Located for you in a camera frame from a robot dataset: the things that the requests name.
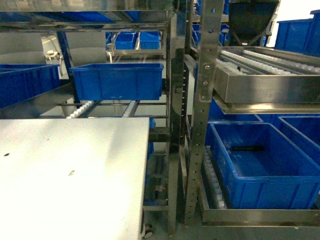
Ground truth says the blue crate on rollers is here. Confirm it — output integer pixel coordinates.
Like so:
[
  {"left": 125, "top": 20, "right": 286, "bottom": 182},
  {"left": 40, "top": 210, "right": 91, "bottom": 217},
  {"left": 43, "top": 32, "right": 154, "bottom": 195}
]
[{"left": 70, "top": 63, "right": 164, "bottom": 101}]

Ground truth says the blue crate lower shelf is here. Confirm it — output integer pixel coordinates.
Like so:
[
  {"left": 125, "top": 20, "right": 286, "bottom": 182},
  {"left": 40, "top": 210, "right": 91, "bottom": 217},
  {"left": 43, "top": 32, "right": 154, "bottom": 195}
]
[{"left": 209, "top": 123, "right": 320, "bottom": 210}]

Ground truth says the black office chair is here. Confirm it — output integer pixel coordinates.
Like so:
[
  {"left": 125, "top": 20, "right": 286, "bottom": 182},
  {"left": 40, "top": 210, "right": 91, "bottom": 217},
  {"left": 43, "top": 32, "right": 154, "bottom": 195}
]
[{"left": 228, "top": 0, "right": 280, "bottom": 47}]

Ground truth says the blue crate at left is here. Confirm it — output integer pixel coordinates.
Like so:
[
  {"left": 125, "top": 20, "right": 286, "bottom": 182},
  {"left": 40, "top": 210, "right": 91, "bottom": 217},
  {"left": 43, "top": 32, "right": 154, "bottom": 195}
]
[{"left": 0, "top": 64, "right": 61, "bottom": 108}]

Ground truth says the steel rack upright post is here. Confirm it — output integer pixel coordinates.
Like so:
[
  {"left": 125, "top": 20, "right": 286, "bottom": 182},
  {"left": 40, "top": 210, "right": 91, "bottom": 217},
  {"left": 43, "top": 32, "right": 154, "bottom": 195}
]
[{"left": 184, "top": 0, "right": 224, "bottom": 226}]

